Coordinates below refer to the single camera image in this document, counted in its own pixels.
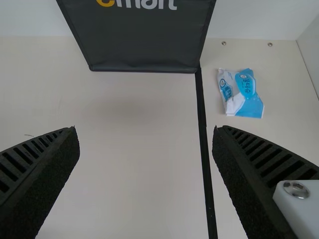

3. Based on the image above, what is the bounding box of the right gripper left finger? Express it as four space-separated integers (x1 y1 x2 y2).
0 125 81 239

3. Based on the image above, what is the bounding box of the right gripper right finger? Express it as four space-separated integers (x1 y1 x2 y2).
211 124 319 239

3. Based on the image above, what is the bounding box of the blue and white wipes pack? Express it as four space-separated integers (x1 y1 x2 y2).
215 67 266 120

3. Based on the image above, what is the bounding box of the black strip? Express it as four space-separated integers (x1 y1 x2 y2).
194 66 219 239

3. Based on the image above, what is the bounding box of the dark grey bag with straps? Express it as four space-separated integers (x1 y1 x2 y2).
55 0 217 74

